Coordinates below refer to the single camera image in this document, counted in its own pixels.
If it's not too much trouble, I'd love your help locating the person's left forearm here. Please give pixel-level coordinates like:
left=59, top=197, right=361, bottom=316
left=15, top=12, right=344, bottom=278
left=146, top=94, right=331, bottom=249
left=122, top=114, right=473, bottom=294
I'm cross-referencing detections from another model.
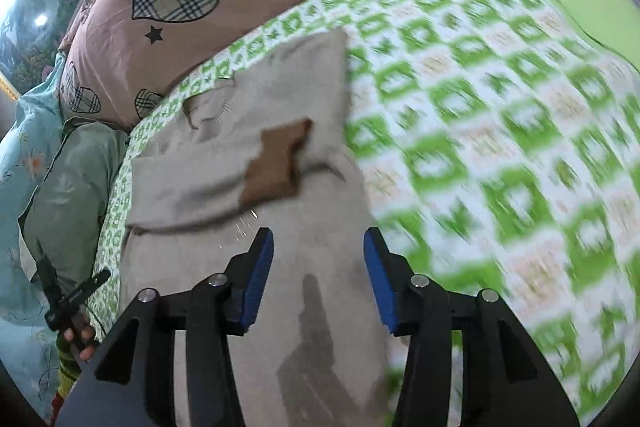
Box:
left=50, top=341, right=83, bottom=415

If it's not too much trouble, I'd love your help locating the landscape wall poster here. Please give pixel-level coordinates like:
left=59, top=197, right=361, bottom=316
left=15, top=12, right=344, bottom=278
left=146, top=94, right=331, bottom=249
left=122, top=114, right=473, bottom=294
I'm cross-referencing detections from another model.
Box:
left=0, top=0, right=101, bottom=102

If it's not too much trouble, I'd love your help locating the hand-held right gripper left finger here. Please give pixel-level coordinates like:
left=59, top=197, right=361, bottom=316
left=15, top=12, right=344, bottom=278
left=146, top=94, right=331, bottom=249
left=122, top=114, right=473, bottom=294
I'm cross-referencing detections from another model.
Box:
left=55, top=227, right=275, bottom=427

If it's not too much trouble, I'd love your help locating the grey-green pillow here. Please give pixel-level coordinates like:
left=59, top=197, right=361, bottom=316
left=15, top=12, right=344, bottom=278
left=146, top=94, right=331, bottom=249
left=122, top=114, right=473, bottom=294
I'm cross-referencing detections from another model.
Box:
left=20, top=119, right=132, bottom=295

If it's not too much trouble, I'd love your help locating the beige garment with brown patch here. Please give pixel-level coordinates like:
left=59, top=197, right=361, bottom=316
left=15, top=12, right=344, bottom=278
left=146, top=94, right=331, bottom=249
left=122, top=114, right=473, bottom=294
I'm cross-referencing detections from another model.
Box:
left=117, top=27, right=416, bottom=427

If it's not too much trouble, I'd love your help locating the green checked blanket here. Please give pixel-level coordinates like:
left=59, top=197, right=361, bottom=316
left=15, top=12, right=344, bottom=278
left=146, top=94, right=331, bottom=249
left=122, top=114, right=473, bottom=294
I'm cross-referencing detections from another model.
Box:
left=92, top=0, right=640, bottom=418

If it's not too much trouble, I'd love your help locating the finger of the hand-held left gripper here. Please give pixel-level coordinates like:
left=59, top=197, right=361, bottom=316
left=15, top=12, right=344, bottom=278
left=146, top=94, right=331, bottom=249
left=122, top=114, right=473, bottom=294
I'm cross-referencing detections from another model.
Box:
left=34, top=241, right=62, bottom=314
left=60, top=269, right=112, bottom=309

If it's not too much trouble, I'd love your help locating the person's left hand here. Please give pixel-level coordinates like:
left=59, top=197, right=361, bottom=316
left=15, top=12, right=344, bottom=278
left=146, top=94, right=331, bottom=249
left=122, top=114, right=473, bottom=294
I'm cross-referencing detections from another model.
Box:
left=61, top=323, right=100, bottom=364

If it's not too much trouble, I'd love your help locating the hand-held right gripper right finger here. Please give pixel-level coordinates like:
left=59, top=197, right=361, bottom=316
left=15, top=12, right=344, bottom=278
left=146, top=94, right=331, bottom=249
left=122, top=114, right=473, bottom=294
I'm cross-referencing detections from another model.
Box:
left=363, top=227, right=581, bottom=427

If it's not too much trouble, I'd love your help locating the light blue floral cloth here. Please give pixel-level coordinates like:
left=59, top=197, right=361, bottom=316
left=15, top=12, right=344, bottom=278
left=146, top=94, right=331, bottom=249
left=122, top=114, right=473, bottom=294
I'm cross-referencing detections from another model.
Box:
left=0, top=52, right=103, bottom=408

